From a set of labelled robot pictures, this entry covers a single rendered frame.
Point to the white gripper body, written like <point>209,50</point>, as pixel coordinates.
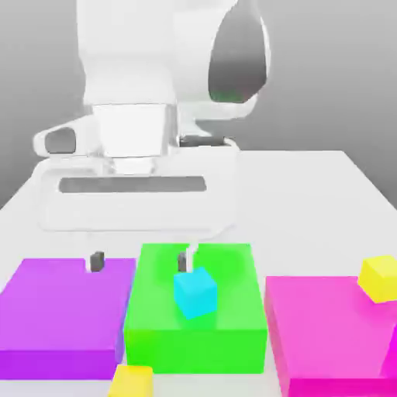
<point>136,211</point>

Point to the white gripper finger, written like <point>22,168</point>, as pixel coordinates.
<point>183,262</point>
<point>96,262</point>

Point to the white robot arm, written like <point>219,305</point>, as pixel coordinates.
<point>130,62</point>

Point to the small cyan cube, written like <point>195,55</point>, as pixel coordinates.
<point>195,294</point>

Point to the small yellow cube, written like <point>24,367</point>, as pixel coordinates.
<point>131,381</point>
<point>380,279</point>

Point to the small magenta cube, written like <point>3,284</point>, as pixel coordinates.
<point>391,356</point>

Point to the large purple box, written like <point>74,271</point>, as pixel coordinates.
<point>62,307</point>

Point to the large green box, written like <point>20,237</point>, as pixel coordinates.
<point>235,310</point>

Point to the large pink box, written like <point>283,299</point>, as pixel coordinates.
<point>319,325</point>

